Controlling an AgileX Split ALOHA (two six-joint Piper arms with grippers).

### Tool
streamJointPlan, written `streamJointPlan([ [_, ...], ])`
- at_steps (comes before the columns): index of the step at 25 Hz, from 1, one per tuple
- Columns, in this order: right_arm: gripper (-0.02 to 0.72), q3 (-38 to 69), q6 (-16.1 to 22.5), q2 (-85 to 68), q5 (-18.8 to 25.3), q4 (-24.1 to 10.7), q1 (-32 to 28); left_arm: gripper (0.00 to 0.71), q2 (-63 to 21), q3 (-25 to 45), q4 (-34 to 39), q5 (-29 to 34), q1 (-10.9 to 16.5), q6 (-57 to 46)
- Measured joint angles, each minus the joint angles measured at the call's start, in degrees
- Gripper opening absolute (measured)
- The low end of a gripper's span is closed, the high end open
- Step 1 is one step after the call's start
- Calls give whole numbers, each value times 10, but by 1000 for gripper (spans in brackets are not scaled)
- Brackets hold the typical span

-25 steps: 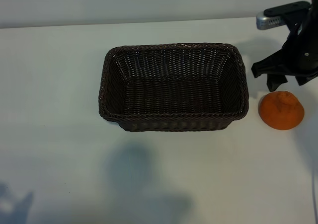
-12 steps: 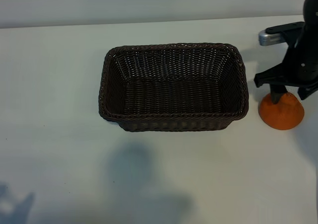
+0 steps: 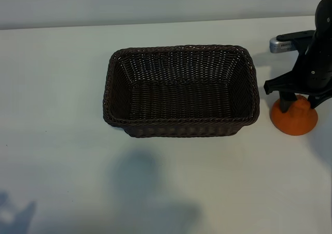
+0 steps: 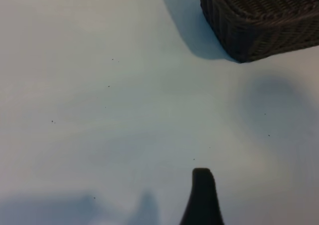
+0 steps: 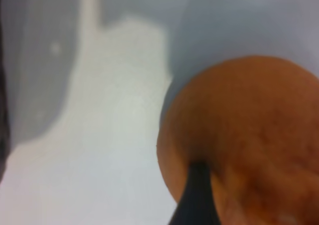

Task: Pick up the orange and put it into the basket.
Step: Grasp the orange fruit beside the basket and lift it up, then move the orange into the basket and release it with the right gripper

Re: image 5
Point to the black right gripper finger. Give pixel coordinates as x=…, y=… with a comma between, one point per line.
x=194, y=205

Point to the orange fruit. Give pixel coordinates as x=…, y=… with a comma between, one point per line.
x=249, y=122

